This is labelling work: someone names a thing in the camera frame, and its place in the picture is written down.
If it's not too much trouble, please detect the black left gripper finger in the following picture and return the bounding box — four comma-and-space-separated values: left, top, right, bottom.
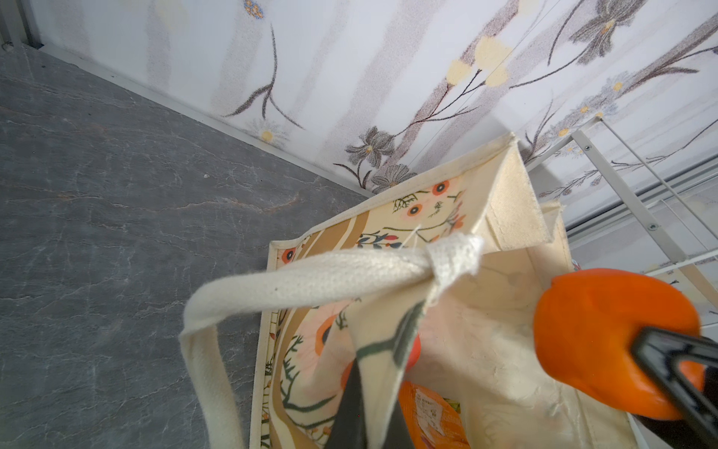
325, 362, 414, 449

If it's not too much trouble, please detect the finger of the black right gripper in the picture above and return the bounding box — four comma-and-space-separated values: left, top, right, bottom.
631, 327, 717, 446

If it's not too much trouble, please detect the orange bell pepper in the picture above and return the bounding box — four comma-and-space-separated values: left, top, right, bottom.
533, 269, 700, 421

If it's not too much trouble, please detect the orange candy bag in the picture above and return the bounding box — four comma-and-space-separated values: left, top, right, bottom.
398, 382, 470, 449

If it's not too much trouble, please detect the red tomato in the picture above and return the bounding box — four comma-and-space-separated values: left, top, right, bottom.
340, 336, 422, 389

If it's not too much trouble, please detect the floral canvas tote bag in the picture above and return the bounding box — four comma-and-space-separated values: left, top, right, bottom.
179, 134, 637, 448

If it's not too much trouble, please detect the white wooden shelf rack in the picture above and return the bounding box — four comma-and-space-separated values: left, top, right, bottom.
527, 118, 717, 306

